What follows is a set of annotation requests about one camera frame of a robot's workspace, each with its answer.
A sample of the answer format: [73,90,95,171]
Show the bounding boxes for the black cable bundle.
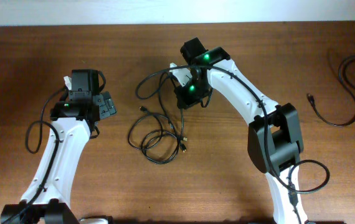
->
[127,72,188,165]

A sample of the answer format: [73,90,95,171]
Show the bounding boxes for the black separated usb cable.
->
[306,55,355,128]

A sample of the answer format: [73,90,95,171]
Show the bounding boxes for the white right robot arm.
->
[170,38,309,223]

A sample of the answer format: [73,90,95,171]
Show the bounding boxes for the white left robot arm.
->
[0,69,116,223]

